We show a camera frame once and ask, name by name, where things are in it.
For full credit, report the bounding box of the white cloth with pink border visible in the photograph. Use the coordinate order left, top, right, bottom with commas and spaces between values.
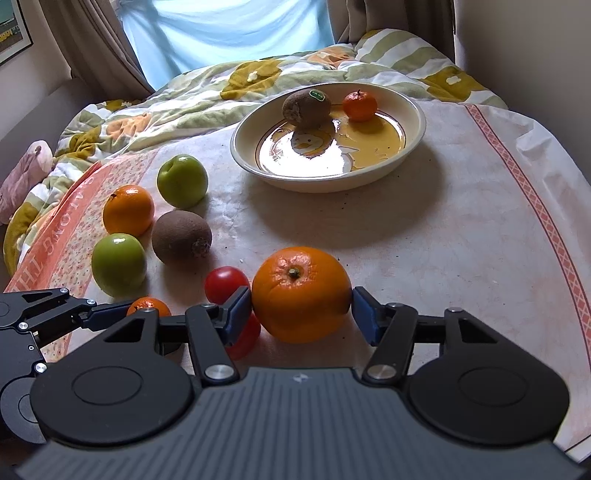
4, 99, 591, 462

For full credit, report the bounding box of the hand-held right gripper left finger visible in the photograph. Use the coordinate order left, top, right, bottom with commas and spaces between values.
102, 286, 253, 387

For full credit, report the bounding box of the red tomato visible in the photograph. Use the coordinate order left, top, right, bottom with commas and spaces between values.
226, 313, 262, 361
204, 266, 251, 305

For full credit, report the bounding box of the cream ceramic bowl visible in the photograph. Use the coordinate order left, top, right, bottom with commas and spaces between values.
230, 83, 426, 193

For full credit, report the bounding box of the pink plush toy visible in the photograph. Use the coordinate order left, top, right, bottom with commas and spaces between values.
0, 140, 55, 225

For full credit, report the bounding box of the large orange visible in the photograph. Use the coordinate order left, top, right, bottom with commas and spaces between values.
252, 247, 354, 344

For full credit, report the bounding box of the framed wall picture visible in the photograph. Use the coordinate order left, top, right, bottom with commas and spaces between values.
0, 0, 34, 65

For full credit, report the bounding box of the small mandarin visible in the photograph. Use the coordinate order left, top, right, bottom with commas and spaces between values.
342, 90, 378, 123
127, 296, 172, 319

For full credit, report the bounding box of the light blue cloth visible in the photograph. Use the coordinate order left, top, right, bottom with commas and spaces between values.
117, 0, 335, 90

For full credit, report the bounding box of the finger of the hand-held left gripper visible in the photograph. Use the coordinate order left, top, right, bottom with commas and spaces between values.
0, 287, 136, 384

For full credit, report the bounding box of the brown kiwi with green sticker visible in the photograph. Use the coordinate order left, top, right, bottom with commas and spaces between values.
281, 89, 332, 128

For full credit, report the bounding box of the medium orange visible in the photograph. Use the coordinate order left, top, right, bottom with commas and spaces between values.
102, 185, 155, 238

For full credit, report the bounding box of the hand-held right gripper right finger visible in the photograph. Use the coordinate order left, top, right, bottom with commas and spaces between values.
352, 286, 500, 387

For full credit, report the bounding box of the green apple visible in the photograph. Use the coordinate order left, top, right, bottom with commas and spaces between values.
157, 154, 208, 208
91, 233, 147, 297

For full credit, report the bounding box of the floral striped quilt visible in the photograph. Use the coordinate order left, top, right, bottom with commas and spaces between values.
2, 28, 509, 278

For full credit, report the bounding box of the brown curtain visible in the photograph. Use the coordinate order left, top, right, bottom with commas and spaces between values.
332, 0, 458, 65
37, 0, 155, 100

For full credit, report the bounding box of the grey upholstered headboard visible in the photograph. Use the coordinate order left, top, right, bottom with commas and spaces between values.
0, 76, 112, 148

